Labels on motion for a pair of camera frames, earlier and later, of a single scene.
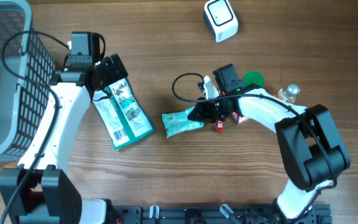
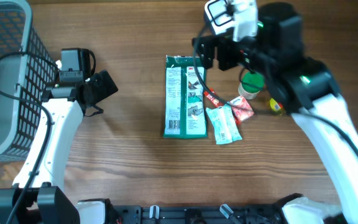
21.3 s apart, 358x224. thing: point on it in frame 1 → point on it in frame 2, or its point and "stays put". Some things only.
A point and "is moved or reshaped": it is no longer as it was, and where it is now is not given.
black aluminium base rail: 215,214 stays put
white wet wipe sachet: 178,122 → 225,126
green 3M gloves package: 122,112 → 185,105
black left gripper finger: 120,70 → 107,86
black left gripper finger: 110,73 → 96,88
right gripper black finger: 210,111 → 206,46
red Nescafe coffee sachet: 219,125 is moved or reshaped
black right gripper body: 230,112 → 243,50
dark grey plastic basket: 13,110 stays put
